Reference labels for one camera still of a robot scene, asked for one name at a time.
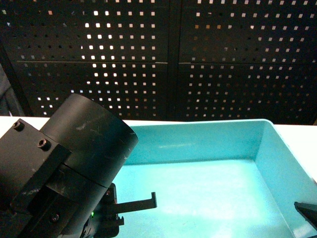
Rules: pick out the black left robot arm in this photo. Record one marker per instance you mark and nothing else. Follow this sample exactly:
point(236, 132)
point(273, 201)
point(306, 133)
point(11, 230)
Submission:
point(57, 181)

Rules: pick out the black perforated panel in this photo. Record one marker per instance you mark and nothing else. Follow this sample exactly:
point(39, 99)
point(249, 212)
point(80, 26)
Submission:
point(176, 60)

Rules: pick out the turquoise plastic bin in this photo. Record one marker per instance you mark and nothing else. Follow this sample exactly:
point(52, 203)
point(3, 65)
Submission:
point(219, 179)

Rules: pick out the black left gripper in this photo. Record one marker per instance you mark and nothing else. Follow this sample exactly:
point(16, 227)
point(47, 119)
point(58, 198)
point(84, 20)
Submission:
point(104, 221)

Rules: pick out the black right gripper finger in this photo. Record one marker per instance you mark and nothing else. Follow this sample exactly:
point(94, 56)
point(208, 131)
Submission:
point(308, 211)

